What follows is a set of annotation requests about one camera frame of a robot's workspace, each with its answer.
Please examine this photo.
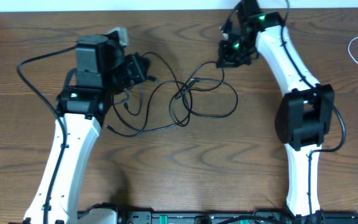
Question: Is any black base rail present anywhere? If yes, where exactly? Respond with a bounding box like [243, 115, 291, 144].
[78, 203, 358, 224]

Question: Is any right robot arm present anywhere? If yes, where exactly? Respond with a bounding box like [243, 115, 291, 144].
[217, 0, 334, 223]

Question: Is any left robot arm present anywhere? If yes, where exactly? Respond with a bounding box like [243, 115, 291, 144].
[23, 27, 150, 223]

